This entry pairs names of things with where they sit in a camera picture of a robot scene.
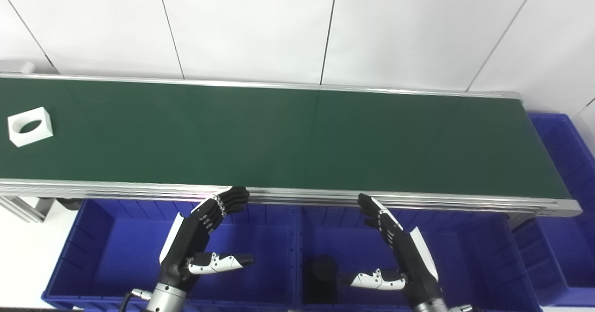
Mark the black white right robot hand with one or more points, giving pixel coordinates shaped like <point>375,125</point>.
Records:
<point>409,256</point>

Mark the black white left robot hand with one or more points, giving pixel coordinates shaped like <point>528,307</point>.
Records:
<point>186,242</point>

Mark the white square part with hole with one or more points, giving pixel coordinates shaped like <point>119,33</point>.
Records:
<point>16,140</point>

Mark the green conveyor belt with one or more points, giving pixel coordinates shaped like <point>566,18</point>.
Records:
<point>279,140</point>
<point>418,202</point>

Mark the blue plastic bin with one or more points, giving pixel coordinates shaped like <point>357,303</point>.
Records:
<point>571,251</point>
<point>116,256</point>
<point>465,265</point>

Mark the black cylinder part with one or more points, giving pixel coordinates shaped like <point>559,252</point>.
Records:
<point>323,272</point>

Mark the dark grey conveyor motor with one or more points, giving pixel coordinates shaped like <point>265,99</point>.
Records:
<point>69,203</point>

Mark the aluminium conveyor leg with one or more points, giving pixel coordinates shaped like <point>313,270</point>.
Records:
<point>28,207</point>

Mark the grey conveyor end housing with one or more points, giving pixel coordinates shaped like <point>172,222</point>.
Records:
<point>16,67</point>

